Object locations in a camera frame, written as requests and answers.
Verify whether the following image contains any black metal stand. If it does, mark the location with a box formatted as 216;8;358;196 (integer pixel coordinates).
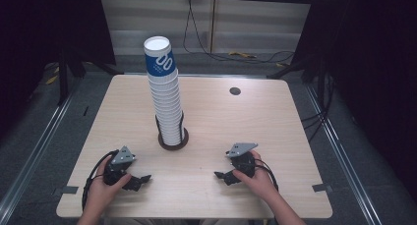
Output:
267;59;327;85
56;49;124;107

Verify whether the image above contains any person's left hand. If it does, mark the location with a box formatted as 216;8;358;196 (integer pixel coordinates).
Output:
86;156;133;216

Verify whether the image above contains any black cable on floor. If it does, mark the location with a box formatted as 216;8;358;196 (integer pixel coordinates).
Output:
182;0;296;64

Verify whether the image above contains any bundle of black cables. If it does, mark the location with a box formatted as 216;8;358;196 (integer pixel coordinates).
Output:
300;67;336;142

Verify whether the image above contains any silver floor rail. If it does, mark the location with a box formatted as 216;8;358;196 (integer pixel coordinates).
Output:
0;93;79;217
304;84;376;225

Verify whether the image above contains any dark brown cup holder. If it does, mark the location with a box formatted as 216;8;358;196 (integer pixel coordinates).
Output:
154;111;190;151

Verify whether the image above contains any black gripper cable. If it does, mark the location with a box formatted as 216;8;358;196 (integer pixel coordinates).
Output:
81;148;120;210
254;159;279;192

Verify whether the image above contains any stack of white paper cups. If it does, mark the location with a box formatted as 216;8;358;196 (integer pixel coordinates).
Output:
147;69;185;146

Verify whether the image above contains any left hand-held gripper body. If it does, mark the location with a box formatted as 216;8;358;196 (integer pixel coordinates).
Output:
103;145;137;187

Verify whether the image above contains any blue and white paper cup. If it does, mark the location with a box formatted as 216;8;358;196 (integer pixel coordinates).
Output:
143;35;178;81

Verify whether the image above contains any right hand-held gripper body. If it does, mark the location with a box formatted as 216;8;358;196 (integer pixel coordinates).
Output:
225;142;259;179

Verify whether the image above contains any dark curtain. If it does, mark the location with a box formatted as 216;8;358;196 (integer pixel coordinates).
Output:
291;0;417;195
0;0;116;136

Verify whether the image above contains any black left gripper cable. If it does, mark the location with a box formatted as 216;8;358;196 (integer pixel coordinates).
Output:
81;148;120;210

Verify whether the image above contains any person's right hand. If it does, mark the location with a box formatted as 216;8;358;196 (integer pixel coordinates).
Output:
232;150;279;203

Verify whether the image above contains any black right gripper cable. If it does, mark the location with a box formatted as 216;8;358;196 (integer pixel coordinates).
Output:
254;159;279;192

